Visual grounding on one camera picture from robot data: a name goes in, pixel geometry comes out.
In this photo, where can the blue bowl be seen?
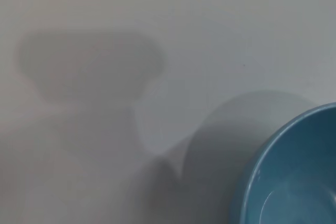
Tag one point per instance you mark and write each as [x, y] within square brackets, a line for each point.
[288, 169]

